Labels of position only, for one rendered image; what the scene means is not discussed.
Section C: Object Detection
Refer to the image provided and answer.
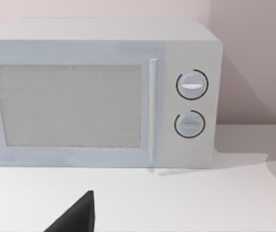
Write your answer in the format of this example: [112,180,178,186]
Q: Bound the pale microwave door handle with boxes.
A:
[148,58,158,168]

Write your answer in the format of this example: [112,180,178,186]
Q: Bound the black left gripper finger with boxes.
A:
[43,190,96,232]

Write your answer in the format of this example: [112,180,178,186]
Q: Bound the pale microwave door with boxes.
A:
[0,40,165,169]

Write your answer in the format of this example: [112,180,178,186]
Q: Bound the small pale microwave knob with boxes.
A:
[177,114,201,135]

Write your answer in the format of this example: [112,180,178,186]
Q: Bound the pale microwave oven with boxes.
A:
[0,18,224,170]

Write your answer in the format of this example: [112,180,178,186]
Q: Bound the large pale microwave knob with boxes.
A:
[178,72,206,98]

